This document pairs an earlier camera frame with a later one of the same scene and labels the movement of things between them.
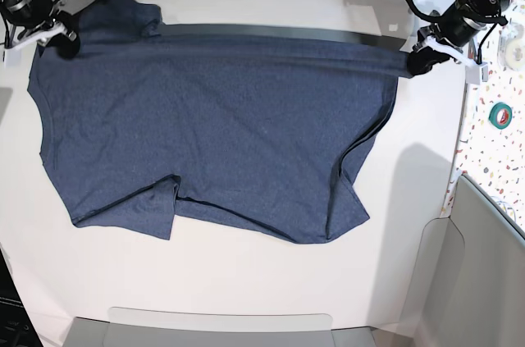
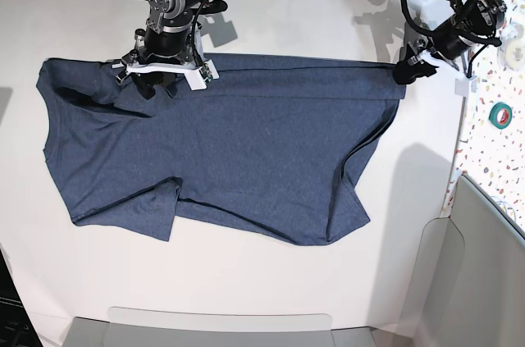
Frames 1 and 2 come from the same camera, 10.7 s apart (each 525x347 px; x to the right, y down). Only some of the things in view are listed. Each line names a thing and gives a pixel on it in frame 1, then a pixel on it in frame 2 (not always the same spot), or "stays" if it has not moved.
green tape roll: x=500 y=115 stays
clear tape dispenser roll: x=511 y=47 stays
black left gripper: x=27 y=6 → x=168 y=46
